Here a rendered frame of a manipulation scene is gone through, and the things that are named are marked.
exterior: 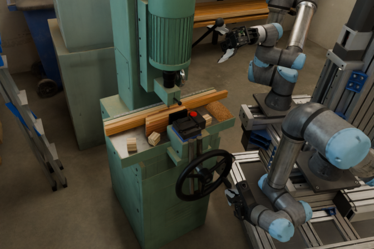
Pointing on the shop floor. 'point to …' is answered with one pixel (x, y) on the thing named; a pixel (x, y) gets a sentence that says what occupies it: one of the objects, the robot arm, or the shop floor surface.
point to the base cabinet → (157, 203)
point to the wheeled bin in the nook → (39, 33)
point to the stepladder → (6, 90)
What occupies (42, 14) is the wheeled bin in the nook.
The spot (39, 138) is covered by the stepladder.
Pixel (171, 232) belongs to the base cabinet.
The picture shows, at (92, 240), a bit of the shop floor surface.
